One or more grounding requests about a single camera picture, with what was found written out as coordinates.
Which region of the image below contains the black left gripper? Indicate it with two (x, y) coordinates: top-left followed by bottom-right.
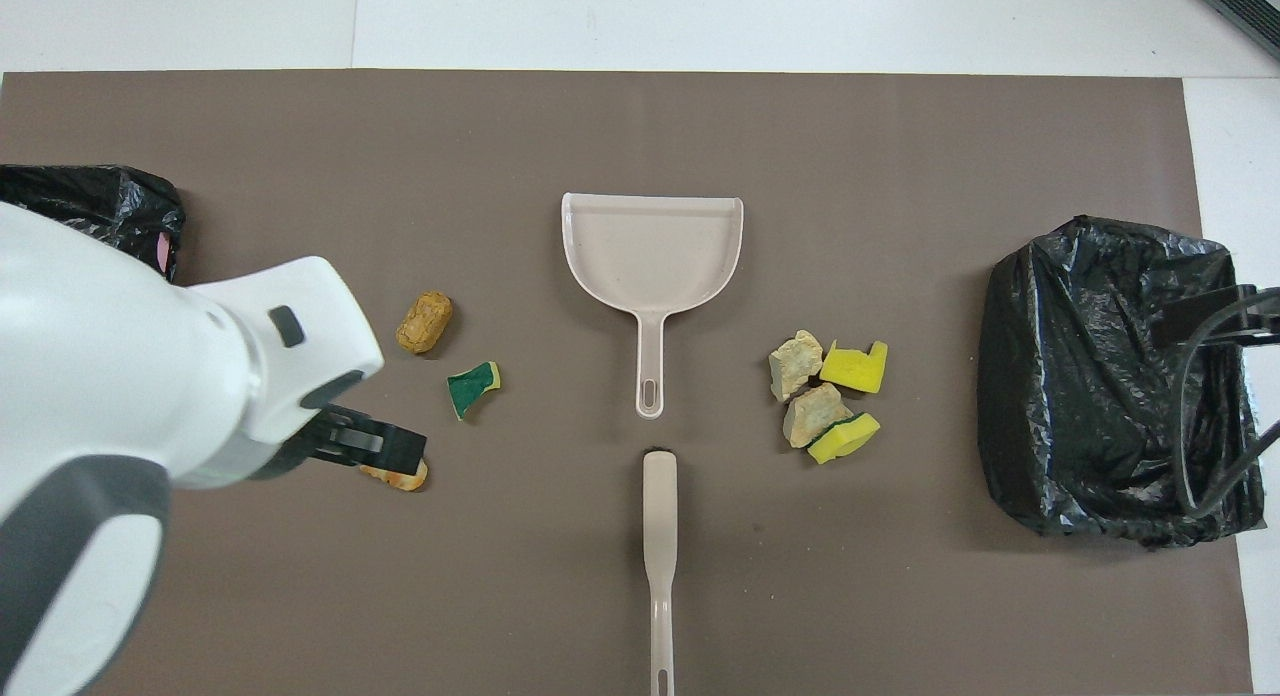
(268, 406), (429, 477)

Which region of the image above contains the green yellow sponge scrap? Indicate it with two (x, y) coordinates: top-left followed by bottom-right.
(446, 361), (503, 422)

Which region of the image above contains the beige hand brush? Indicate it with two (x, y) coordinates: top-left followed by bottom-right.
(643, 450), (679, 696)

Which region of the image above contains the beige plastic dustpan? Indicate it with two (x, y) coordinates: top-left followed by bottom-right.
(560, 192), (746, 420)

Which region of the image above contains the beige foam chunk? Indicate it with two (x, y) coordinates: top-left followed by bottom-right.
(782, 382), (854, 449)
(768, 329), (825, 404)

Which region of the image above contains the yellow green sponge wedge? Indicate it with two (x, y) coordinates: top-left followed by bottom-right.
(807, 412), (882, 466)

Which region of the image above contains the yellow notched sponge piece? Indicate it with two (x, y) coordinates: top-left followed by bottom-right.
(819, 340), (889, 395)

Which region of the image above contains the black bin bag pink mark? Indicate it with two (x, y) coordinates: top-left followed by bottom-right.
(0, 164), (187, 282)

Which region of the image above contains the brown table mat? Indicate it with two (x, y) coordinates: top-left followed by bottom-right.
(0, 70), (1254, 696)

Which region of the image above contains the grey ribbed vent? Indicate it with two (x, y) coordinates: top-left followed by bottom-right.
(1190, 0), (1280, 62)

